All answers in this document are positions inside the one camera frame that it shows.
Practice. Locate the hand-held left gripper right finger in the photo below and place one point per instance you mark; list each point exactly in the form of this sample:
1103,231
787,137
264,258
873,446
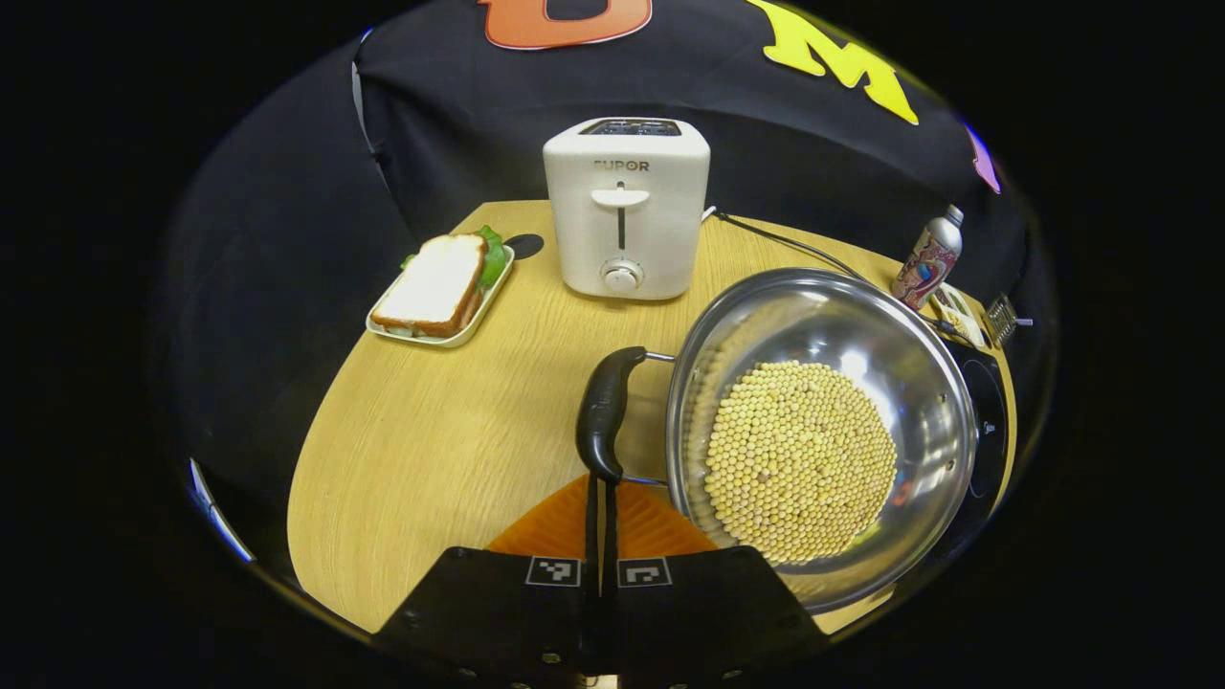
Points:
708,612

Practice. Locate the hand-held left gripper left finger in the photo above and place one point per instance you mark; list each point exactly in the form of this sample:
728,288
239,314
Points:
498,612

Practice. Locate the pile of yellow soybeans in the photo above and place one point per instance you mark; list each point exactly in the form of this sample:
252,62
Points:
799,459

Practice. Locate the black induction cooktop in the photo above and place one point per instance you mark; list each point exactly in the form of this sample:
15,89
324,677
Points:
991,421

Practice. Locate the pale green rectangular plate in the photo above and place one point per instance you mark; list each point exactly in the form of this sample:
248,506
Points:
478,316

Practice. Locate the sandwich with lettuce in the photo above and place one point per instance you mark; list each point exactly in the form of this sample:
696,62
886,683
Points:
435,282

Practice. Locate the white toaster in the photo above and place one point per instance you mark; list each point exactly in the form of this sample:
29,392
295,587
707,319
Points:
627,220

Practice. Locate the silver bottle with printed label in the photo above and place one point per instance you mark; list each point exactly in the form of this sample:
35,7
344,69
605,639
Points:
926,263

